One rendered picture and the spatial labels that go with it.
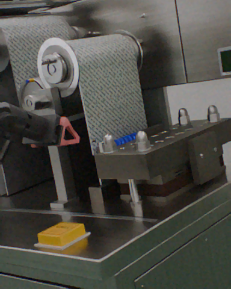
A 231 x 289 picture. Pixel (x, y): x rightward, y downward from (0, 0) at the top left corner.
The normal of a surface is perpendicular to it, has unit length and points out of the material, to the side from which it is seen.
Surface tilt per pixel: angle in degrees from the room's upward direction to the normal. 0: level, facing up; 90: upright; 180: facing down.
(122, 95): 90
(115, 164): 90
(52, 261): 90
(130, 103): 90
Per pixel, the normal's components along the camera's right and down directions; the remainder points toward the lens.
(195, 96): -0.64, 0.22
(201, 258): 0.75, -0.04
